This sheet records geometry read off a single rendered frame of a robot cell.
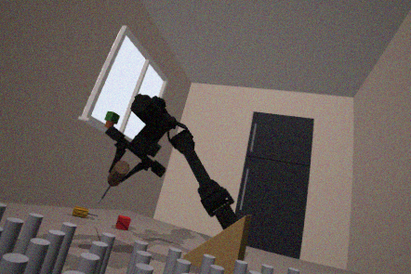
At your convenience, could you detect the brown-handled metal tool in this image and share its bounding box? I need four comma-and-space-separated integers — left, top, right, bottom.
98, 161, 129, 203

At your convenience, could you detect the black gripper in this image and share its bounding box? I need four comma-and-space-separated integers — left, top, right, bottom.
105, 125, 166, 183

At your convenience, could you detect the yellow-handled screwdriver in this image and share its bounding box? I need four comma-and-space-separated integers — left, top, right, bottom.
73, 206, 98, 217

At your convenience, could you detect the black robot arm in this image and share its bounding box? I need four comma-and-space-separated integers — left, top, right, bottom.
128, 93, 239, 229

